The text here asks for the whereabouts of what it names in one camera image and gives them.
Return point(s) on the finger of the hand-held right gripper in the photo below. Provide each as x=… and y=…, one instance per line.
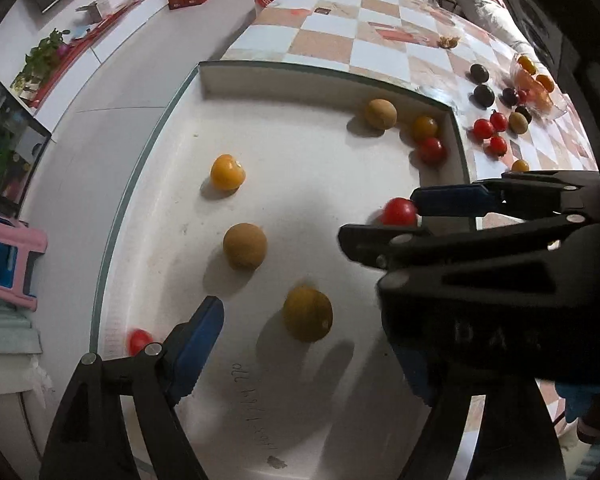
x=380, y=242
x=450, y=199

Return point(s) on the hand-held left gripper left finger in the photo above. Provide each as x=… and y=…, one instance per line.
x=195, y=345

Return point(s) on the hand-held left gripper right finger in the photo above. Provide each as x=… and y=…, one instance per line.
x=422, y=385

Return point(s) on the red cherry tomato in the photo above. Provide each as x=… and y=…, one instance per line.
x=497, y=145
x=524, y=96
x=432, y=151
x=399, y=211
x=140, y=341
x=483, y=129
x=499, y=120

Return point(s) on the yellow cherry tomato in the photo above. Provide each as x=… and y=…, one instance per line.
x=425, y=127
x=227, y=172
x=520, y=165

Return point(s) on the white tray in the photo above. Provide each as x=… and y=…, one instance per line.
x=290, y=200

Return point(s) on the tan round longan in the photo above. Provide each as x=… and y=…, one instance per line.
x=518, y=123
x=245, y=246
x=307, y=314
x=381, y=112

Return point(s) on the person's right hand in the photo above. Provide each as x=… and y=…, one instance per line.
x=577, y=400

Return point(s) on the dark purple plum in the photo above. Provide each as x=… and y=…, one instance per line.
x=479, y=72
x=483, y=95
x=527, y=110
x=510, y=96

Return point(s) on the glass bowl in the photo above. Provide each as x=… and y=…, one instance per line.
x=555, y=105

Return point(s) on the small orange mandarin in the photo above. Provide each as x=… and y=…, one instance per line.
x=526, y=63
x=544, y=81

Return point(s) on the dried brown husk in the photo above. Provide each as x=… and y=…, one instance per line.
x=449, y=40

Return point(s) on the checkered printed tablecloth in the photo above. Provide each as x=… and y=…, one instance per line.
x=380, y=35

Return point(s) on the green towel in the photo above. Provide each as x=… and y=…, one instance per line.
x=5, y=325

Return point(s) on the pink plastic stool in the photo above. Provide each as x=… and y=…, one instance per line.
x=10, y=265

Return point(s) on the glass fish tank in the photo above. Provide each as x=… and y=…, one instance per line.
x=5, y=155

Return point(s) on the white tv cabinet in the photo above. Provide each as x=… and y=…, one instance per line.
x=120, y=40

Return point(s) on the green potted plant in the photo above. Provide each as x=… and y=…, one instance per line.
x=40, y=57

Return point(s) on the small cardboard box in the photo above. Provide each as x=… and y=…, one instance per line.
x=97, y=7

